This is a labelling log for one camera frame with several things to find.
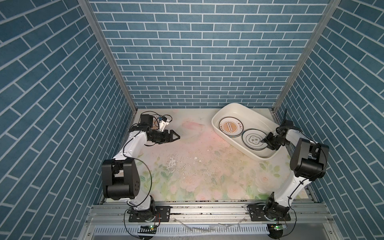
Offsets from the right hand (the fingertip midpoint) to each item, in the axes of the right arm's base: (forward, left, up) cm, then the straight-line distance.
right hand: (265, 142), depth 98 cm
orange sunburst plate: (-9, +67, +24) cm, 71 cm away
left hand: (-10, +56, +13) cm, 58 cm away
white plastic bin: (+20, +6, +2) cm, 21 cm away
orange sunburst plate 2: (+12, +22, -1) cm, 25 cm away
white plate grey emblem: (+3, +8, -1) cm, 9 cm away
